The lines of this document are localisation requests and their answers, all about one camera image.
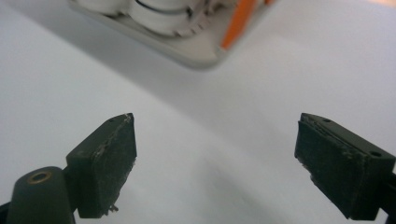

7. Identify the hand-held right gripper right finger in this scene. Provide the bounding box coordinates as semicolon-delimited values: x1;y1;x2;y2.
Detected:
293;112;396;221

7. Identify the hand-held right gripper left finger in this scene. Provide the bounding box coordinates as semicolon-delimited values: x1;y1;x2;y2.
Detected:
65;112;138;219

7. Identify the white sneaker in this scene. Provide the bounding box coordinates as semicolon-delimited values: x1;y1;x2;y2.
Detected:
75;0;228;38

